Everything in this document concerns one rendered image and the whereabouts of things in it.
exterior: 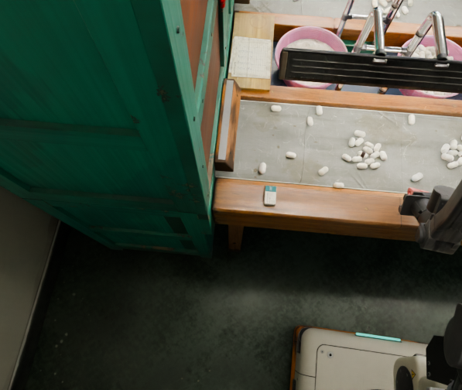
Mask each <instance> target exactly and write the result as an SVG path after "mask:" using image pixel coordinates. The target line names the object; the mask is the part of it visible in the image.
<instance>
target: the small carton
mask: <svg viewBox="0 0 462 390"><path fill-rule="evenodd" d="M275 201H276V186H266V185H265V197H264V205H266V206H275Z"/></svg>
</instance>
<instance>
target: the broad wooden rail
mask: <svg viewBox="0 0 462 390"><path fill-rule="evenodd" d="M265 185H266V186H276V201H275V206H266V205H264V197H265ZM403 197H404V193H388V192H379V191H370V190H352V189H343V188H342V189H340V188H333V187H325V186H307V185H298V184H288V183H271V182H262V181H252V180H235V179H225V178H216V180H215V182H214V193H213V200H212V208H211V209H212V214H213V219H214V223H215V224H228V225H237V226H246V227H254V228H271V229H280V230H289V231H306V232H315V233H324V234H326V233H328V234H341V235H350V236H358V237H368V238H384V239H393V240H403V241H416V239H415V235H416V231H417V229H418V226H419V222H418V221H417V220H416V218H415V217H414V216H405V215H401V214H400V213H399V205H402V203H403V201H404V200H403ZM460 245H462V241H461V242H460Z"/></svg>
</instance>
